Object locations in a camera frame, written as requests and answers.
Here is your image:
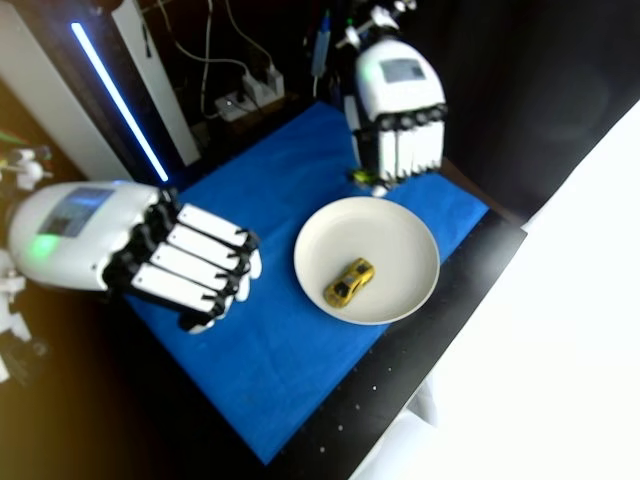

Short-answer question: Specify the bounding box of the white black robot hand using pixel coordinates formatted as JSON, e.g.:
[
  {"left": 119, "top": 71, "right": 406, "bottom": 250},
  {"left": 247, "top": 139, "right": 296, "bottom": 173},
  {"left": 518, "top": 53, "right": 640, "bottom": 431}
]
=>
[
  {"left": 7, "top": 179, "right": 264, "bottom": 335},
  {"left": 344, "top": 38, "right": 449, "bottom": 197}
]

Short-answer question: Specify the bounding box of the yellow toy car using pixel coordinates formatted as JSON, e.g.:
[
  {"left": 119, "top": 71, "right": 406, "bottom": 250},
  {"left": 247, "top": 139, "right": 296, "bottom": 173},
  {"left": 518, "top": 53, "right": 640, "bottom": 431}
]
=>
[{"left": 323, "top": 257, "right": 376, "bottom": 310}]

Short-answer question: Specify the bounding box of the white round plate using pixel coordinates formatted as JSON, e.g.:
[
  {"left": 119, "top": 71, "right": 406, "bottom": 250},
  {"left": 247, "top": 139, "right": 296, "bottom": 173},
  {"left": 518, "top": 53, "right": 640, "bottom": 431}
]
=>
[{"left": 293, "top": 196, "right": 441, "bottom": 326}]

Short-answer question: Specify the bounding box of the white plug adapter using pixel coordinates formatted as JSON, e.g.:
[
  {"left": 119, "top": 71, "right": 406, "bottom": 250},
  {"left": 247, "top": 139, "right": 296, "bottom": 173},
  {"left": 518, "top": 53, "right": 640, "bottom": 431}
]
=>
[{"left": 242, "top": 68, "right": 285, "bottom": 104}]

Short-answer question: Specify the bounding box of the white column with blue light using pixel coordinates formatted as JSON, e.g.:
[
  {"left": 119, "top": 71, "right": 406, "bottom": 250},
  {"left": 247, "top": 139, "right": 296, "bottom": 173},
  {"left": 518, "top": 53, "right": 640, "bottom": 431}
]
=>
[{"left": 0, "top": 0, "right": 201, "bottom": 184}]

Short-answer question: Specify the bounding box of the white power strip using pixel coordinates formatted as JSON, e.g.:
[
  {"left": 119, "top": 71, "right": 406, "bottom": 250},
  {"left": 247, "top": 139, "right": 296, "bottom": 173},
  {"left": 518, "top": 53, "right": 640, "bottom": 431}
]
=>
[{"left": 213, "top": 87, "right": 286, "bottom": 123}]

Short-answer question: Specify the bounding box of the blue table cloth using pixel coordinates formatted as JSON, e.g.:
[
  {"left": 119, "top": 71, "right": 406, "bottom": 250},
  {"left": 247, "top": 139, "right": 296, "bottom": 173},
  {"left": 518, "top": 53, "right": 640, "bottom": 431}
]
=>
[{"left": 124, "top": 101, "right": 490, "bottom": 466}]

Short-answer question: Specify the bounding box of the beige cable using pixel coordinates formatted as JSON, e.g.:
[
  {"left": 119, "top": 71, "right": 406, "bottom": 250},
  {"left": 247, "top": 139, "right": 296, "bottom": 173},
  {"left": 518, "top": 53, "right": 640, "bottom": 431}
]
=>
[
  {"left": 155, "top": 0, "right": 274, "bottom": 120},
  {"left": 225, "top": 0, "right": 276, "bottom": 74}
]

